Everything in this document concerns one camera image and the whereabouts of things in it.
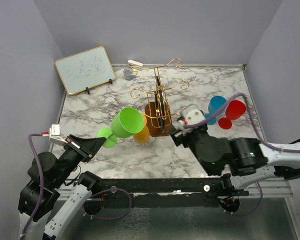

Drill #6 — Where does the gold wire wine glass rack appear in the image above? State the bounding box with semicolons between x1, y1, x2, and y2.
129;58;190;137

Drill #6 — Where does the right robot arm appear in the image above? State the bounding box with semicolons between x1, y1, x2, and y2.
169;126;300;197

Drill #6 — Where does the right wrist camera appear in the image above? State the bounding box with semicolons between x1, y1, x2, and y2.
177;104;206;130

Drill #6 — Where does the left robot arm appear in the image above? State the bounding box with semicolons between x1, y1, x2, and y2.
18;135;107;240

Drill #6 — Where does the yellow wine glass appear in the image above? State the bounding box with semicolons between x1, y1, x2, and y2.
133;114;150;144

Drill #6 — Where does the green wine glass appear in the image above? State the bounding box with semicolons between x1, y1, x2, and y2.
97;107;144;148

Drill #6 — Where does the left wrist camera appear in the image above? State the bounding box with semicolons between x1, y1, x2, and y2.
41;124;67;147

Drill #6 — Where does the blue wine glass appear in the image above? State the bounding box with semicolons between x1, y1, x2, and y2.
203;95;227;119

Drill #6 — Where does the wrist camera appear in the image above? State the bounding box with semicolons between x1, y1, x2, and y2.
177;104;206;130
41;124;67;147

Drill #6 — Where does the red wine glass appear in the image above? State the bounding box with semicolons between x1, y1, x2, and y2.
218;100;247;130

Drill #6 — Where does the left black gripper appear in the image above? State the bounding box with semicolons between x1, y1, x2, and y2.
53;133;107;187

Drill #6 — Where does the white eraser block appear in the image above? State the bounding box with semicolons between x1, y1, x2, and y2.
127;59;144;68

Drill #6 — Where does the small whiteboard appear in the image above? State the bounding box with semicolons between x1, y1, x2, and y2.
54;46;116;95

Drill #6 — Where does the black front mounting rail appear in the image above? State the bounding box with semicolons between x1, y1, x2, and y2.
78;171;249;209

